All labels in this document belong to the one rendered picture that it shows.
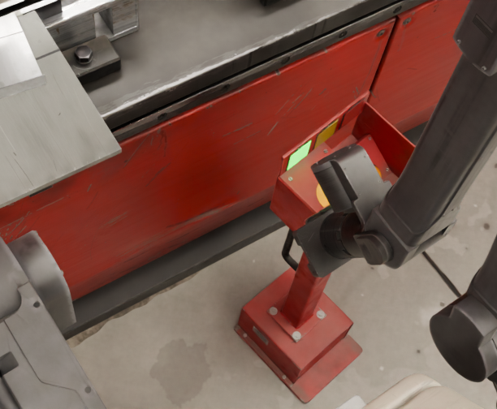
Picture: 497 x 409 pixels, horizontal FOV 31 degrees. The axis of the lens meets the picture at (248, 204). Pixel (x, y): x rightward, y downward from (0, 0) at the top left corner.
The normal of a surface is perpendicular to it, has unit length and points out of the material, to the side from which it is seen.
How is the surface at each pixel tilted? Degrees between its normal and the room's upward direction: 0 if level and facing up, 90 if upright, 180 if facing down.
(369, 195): 27
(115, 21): 90
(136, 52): 0
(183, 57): 0
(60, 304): 90
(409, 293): 0
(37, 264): 19
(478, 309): 10
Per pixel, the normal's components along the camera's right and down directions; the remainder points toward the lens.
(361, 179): 0.31, -0.14
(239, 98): 0.52, 0.78
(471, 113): -0.78, 0.52
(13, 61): 0.10, -0.46
